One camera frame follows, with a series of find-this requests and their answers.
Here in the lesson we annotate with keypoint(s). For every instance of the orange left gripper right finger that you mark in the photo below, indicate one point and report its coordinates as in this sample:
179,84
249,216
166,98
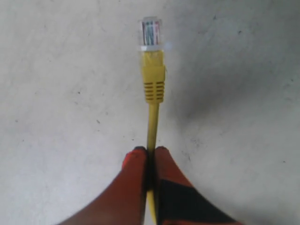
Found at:
177,200

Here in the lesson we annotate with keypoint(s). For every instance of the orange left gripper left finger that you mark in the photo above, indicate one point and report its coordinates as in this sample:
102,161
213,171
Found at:
123,201

